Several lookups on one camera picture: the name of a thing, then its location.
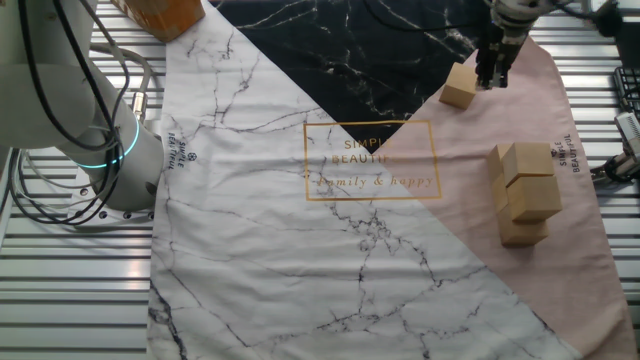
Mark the white cable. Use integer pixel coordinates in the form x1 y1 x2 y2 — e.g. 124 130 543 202
4 149 81 209

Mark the black keyboard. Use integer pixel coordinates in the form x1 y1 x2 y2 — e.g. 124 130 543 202
613 65 640 121

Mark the black side camera cable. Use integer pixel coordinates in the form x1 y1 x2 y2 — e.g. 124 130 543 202
602 152 640 184

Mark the marble pattern table cloth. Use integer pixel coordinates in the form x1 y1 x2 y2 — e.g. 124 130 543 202
144 0 639 360

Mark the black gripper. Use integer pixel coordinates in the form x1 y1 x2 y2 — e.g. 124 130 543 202
473 20 527 92

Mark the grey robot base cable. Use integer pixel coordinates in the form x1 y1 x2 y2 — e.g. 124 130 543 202
89 42 154 124

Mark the brown cardboard box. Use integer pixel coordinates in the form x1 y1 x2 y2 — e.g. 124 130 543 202
109 0 207 44

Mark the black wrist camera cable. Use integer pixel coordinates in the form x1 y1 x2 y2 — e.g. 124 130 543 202
362 0 625 39

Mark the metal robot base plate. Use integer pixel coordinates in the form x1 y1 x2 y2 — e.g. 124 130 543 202
64 174 156 226

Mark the silver side camera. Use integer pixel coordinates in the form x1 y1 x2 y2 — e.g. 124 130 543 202
613 112 640 161

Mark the black flat panel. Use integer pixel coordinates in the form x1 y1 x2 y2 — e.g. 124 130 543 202
615 22 640 69

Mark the black cable bundle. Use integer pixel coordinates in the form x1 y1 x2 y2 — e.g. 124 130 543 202
0 0 132 226

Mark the light wooden cube block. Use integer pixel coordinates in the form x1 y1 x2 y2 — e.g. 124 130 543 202
501 141 556 188
492 174 512 214
487 143 514 182
438 62 480 111
497 204 550 247
506 174 564 225

